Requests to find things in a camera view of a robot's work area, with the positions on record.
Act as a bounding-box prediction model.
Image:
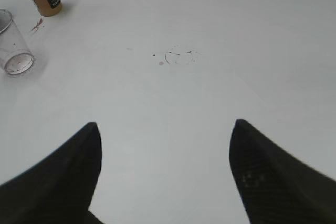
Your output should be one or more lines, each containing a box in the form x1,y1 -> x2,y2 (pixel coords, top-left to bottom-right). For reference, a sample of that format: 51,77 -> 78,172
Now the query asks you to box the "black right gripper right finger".
229,119 -> 335,223

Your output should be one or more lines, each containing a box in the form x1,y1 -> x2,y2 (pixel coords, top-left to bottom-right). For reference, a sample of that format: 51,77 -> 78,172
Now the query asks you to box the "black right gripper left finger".
1,122 -> 102,223

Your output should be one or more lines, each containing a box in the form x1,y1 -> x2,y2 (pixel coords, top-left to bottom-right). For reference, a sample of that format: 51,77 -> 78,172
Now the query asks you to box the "transparent plastic cup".
1,9 -> 35,76

